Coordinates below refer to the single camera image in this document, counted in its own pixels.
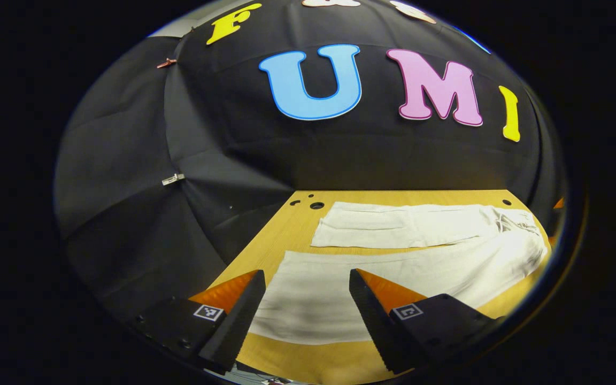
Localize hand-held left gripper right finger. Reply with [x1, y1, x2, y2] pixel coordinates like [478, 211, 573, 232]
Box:
[349, 268, 504, 375]

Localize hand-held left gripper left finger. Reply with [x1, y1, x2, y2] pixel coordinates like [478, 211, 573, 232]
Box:
[132, 269, 267, 375]

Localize white jeans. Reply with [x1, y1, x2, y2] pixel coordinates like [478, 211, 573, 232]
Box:
[248, 201, 549, 345]

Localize black backdrop cloth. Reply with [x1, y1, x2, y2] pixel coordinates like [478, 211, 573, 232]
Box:
[54, 0, 568, 327]

